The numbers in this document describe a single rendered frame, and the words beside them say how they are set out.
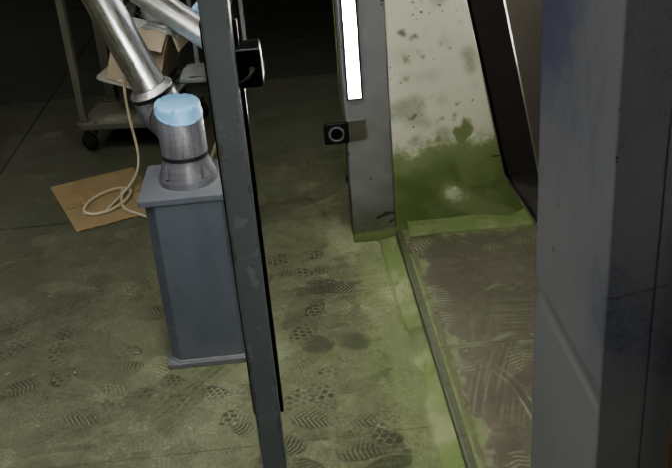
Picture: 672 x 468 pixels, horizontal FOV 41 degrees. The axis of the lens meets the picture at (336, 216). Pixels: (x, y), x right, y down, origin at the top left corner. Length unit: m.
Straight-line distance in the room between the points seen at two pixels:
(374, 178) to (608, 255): 3.11
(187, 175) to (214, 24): 1.44
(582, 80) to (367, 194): 3.12
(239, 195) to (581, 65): 1.03
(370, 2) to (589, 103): 2.88
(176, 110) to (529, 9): 1.12
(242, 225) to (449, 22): 2.08
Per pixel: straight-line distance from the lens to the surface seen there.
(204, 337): 3.14
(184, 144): 2.89
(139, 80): 3.01
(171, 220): 2.93
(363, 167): 3.72
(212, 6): 1.52
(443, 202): 3.83
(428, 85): 3.64
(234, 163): 1.60
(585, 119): 0.67
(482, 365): 3.01
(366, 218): 3.81
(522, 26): 2.47
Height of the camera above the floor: 1.79
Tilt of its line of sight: 26 degrees down
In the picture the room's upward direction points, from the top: 5 degrees counter-clockwise
